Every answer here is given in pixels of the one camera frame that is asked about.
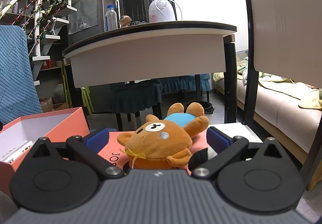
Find pink box lid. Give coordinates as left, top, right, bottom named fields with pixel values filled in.
left=98, top=130, right=209, bottom=171

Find brown teddy bear plush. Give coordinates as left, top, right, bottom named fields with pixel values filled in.
left=117, top=102, right=209, bottom=169

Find white tissue pack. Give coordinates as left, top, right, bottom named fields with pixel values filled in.
left=1, top=140, right=34, bottom=163

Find black white plush toy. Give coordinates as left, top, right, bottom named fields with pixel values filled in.
left=188, top=147, right=217, bottom=172

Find pink box base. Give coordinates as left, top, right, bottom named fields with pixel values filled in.
left=1, top=107, right=90, bottom=195

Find black round bin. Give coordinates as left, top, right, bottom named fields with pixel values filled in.
left=183, top=101, right=215, bottom=114

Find green stacked stools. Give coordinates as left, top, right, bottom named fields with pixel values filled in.
left=61, top=64, right=94, bottom=116

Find beige sofa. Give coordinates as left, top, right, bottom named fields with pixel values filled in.
left=213, top=50, right=322, bottom=192

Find blue fabric chair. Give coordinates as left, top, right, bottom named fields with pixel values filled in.
left=0, top=25, right=43, bottom=125

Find white black-edged table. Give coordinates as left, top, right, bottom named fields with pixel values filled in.
left=62, top=21, right=237, bottom=123

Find clear water bottle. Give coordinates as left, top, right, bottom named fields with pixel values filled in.
left=105, top=5, right=118, bottom=31

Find small brown figurine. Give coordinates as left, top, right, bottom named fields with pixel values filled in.
left=118, top=15, right=132, bottom=28

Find white staircase with garland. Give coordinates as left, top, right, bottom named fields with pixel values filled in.
left=0, top=0, right=102, bottom=86

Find white humidifier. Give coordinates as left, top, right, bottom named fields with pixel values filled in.
left=149, top=0, right=183, bottom=23

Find beige black-framed chair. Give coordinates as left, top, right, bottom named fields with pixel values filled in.
left=244, top=0, right=321, bottom=187

